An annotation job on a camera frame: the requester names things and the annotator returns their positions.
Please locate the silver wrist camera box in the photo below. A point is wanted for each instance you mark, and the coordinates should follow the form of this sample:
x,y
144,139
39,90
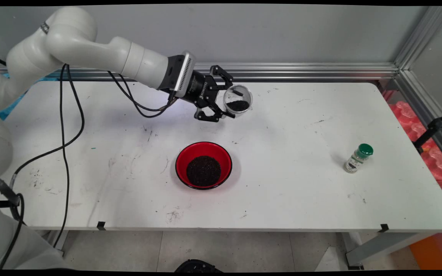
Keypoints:
x,y
185,74

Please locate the red bowl black rim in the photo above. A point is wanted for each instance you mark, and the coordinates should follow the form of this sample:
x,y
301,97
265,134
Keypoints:
x,y
205,149

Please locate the grey metal table leg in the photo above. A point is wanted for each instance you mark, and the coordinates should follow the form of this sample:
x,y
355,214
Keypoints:
x,y
378,245
60,239

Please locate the clear plastic jar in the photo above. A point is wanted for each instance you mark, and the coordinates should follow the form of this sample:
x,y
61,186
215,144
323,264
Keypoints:
x,y
244,92

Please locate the orange box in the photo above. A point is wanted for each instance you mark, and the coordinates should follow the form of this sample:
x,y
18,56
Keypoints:
x,y
432,253

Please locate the black round floor object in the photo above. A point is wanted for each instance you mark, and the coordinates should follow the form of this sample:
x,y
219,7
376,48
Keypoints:
x,y
198,266

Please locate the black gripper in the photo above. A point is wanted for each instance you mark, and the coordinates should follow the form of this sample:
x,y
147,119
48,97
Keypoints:
x,y
202,90

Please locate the aluminium frame rail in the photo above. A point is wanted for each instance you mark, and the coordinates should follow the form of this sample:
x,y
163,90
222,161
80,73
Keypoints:
x,y
301,71
424,111

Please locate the red plastic packages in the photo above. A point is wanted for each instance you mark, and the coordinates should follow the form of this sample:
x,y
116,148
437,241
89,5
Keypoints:
x,y
401,111

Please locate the black tape strip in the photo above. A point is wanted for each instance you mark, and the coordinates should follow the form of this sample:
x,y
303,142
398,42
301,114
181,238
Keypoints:
x,y
101,225
383,228

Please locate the black tripod stand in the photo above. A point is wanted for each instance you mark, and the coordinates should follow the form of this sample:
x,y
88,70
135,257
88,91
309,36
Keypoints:
x,y
436,124

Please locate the aluminium frame post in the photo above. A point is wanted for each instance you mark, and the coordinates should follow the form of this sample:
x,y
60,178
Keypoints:
x,y
424,36

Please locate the green-lid spice jar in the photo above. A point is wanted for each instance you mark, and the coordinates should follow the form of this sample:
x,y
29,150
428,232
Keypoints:
x,y
355,161

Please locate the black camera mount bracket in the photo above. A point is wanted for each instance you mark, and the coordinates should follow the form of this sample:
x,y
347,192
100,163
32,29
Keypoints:
x,y
171,74

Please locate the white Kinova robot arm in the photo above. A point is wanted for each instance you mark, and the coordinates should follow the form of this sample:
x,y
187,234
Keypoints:
x,y
102,51

